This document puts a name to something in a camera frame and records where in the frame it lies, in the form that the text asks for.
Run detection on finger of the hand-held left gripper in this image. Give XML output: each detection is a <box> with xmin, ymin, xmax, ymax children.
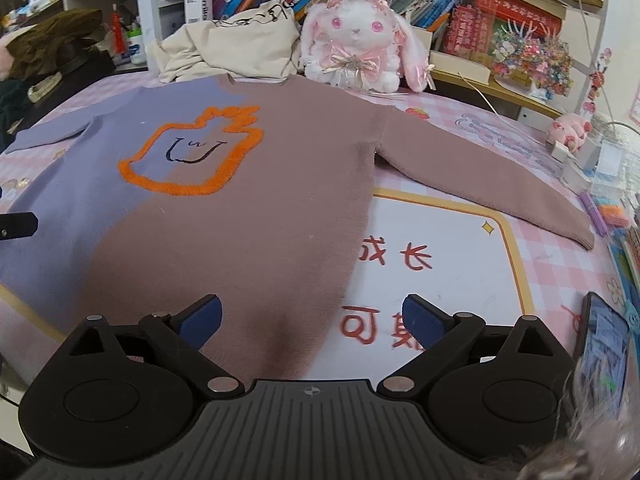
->
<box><xmin>0</xmin><ymin>212</ymin><xmax>40</xmax><ymax>242</ymax></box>

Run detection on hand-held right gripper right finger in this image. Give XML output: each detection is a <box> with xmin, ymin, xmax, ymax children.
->
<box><xmin>376</xmin><ymin>293</ymin><xmax>567</xmax><ymax>397</ymax></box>

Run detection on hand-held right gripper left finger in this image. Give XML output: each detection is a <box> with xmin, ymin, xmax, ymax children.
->
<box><xmin>74</xmin><ymin>294</ymin><xmax>246</xmax><ymax>397</ymax></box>

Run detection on purple and mauve sweater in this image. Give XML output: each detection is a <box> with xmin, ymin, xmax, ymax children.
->
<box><xmin>0</xmin><ymin>74</ymin><xmax>597</xmax><ymax>380</ymax></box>

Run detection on pink checked printed blanket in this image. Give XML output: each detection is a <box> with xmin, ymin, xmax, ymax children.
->
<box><xmin>0</xmin><ymin>71</ymin><xmax>628</xmax><ymax>396</ymax></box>

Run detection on smartphone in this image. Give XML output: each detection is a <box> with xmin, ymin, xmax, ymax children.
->
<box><xmin>571</xmin><ymin>291</ymin><xmax>632</xmax><ymax>422</ymax></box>

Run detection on purple pens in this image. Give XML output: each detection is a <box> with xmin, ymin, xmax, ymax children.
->
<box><xmin>579</xmin><ymin>191</ymin><xmax>610</xmax><ymax>239</ymax></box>

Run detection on grey furry sleeve cuff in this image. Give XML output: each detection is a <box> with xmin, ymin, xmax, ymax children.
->
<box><xmin>515</xmin><ymin>360</ymin><xmax>640</xmax><ymax>480</ymax></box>

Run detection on white plastic bottle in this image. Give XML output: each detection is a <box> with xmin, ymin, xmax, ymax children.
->
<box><xmin>127</xmin><ymin>29</ymin><xmax>149</xmax><ymax>66</ymax></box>

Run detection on white charger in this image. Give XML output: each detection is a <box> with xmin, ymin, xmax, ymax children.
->
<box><xmin>549</xmin><ymin>139</ymin><xmax>577</xmax><ymax>162</ymax></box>

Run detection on red tassel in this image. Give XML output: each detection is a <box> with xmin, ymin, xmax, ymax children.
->
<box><xmin>112</xmin><ymin>4</ymin><xmax>127</xmax><ymax>55</ymax></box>

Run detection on small pink plush toy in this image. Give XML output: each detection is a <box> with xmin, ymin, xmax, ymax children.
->
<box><xmin>546</xmin><ymin>112</ymin><xmax>594</xmax><ymax>154</ymax></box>

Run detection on white flat box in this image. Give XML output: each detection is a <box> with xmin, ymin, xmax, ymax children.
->
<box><xmin>429</xmin><ymin>50</ymin><xmax>494</xmax><ymax>86</ymax></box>

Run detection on cream tote bag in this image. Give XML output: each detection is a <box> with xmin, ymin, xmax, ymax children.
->
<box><xmin>157</xmin><ymin>0</ymin><xmax>306</xmax><ymax>84</ymax></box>

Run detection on colourful bead ornament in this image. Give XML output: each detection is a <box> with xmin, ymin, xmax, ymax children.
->
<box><xmin>491</xmin><ymin>19</ymin><xmax>574</xmax><ymax>100</ymax></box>

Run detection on white printed box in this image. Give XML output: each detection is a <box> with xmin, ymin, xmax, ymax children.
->
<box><xmin>183</xmin><ymin>0</ymin><xmax>210</xmax><ymax>24</ymax></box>

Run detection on pink and white bunny plush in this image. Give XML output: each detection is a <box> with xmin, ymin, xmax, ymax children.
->
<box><xmin>299</xmin><ymin>0</ymin><xmax>437</xmax><ymax>94</ymax></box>

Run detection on red gift boxes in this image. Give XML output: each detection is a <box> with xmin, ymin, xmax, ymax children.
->
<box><xmin>442</xmin><ymin>0</ymin><xmax>564</xmax><ymax>59</ymax></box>

